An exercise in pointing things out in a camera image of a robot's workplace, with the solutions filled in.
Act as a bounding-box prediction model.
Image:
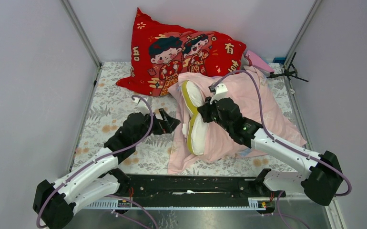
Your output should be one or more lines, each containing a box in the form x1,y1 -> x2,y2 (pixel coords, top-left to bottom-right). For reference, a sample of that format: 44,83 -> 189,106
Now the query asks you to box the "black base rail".
101,174 -> 266,208

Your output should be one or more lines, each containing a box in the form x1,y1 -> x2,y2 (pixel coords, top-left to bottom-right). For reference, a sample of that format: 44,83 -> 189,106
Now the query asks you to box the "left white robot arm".
32,109 -> 180,229

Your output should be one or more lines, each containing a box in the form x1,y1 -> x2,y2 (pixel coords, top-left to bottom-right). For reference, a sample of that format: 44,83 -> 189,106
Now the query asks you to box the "white pillow yellow trim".
181,81 -> 209,156

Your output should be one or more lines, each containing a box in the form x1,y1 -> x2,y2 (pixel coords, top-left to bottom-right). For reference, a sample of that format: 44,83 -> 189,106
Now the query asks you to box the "pink pillowcase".
167,66 -> 306,174

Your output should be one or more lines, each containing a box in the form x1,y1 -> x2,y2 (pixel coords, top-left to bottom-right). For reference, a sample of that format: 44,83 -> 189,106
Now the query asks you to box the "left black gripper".
133,108 -> 180,145

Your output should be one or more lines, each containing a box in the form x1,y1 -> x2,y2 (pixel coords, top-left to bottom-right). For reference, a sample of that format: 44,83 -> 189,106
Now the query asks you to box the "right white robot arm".
197,97 -> 344,206

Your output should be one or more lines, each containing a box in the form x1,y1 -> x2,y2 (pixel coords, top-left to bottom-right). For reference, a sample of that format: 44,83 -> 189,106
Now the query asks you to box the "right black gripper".
198,95 -> 232,133

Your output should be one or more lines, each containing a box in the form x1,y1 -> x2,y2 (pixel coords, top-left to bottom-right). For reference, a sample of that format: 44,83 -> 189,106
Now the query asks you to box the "pink cloth at back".
245,50 -> 275,74

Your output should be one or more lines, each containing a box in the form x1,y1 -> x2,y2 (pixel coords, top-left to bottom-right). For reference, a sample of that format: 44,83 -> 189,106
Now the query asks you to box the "red cartoon print pillow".
116,9 -> 246,96

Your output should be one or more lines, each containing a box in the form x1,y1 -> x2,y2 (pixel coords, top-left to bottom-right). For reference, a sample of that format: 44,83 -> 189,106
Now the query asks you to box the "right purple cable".
209,69 -> 353,197

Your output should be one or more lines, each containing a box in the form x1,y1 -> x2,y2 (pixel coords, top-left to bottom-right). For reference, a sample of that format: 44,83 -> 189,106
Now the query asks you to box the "black tripod stand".
267,52 -> 309,82

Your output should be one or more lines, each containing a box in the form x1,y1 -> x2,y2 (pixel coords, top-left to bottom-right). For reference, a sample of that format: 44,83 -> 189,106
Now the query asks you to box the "blue object at corner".
272,57 -> 286,64

